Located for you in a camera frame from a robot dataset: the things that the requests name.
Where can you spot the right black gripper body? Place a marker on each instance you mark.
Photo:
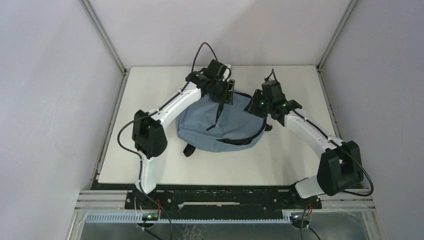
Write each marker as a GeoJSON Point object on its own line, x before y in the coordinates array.
{"type": "Point", "coordinates": [269, 105]}

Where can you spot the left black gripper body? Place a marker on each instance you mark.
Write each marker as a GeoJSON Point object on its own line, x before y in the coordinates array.
{"type": "Point", "coordinates": [222, 92]}

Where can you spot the blue-grey student backpack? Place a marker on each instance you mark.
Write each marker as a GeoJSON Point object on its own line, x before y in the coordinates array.
{"type": "Point", "coordinates": [218, 128]}

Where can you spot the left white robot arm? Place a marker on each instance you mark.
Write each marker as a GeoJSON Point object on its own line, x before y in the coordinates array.
{"type": "Point", "coordinates": [149, 128]}

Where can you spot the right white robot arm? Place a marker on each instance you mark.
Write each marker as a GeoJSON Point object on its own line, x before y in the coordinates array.
{"type": "Point", "coordinates": [340, 164]}

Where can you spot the black mounting rail base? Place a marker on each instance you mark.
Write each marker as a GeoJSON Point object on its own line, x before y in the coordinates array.
{"type": "Point", "coordinates": [206, 201]}

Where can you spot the right aluminium corner post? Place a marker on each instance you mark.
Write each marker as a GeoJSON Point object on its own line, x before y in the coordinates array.
{"type": "Point", "coordinates": [337, 32]}

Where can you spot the aluminium corner post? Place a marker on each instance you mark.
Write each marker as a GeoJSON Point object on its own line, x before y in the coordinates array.
{"type": "Point", "coordinates": [337, 32]}
{"type": "Point", "coordinates": [102, 33]}

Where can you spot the left aluminium corner post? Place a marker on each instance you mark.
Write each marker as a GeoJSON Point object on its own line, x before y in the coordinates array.
{"type": "Point", "coordinates": [102, 33]}

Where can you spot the white cable duct strip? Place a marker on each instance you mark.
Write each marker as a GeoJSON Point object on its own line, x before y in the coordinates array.
{"type": "Point", "coordinates": [150, 218]}

